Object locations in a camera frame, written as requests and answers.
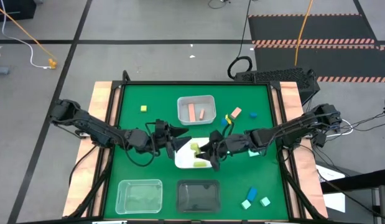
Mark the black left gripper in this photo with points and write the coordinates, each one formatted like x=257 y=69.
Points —
x=162 y=137

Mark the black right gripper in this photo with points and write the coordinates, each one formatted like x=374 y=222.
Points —
x=221 y=144

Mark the yellow arch block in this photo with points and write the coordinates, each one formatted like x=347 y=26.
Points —
x=199 y=164

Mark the yellow cylinder block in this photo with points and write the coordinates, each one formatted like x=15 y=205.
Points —
x=195 y=147

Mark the pink block tall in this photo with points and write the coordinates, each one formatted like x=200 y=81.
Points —
x=192 y=112

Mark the blue cube block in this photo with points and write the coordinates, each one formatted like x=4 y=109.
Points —
x=223 y=122

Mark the teal rectangular block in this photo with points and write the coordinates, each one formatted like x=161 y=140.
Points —
x=253 y=153

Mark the small yellow cube block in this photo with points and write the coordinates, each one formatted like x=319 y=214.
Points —
x=143 y=108

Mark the blue rectangular block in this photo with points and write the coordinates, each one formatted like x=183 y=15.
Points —
x=251 y=194

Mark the small blue block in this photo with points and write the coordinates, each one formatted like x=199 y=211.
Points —
x=253 y=115

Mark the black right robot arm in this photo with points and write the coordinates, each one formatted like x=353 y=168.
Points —
x=288 y=127

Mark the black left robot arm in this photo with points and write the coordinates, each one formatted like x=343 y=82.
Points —
x=95 y=130

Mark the white plastic tray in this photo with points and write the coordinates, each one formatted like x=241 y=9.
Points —
x=186 y=160

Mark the green table mat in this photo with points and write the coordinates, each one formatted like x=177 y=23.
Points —
x=235 y=174

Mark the dark tinted plastic bin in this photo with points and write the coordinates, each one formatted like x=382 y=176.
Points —
x=198 y=196

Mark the grey translucent plastic bin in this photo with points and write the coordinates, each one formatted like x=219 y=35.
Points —
x=211 y=105

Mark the teal cube block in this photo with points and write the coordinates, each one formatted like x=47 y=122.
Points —
x=246 y=204
x=265 y=201

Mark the clear plastic bin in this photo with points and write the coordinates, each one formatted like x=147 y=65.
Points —
x=139 y=186

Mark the black power adapter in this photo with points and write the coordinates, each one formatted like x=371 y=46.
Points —
x=320 y=140

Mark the black perforated computer tower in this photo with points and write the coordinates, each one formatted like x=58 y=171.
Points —
x=304 y=77

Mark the white box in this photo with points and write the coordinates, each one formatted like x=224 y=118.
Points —
x=335 y=202

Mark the black hazard-striped floor mat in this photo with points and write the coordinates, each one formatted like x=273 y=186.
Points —
x=335 y=62
x=335 y=29

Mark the grey flat object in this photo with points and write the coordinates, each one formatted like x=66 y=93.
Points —
x=0 y=71

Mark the black box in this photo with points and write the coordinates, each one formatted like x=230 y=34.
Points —
x=12 y=9

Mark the black metal table frame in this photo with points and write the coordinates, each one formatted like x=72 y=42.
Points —
x=117 y=84

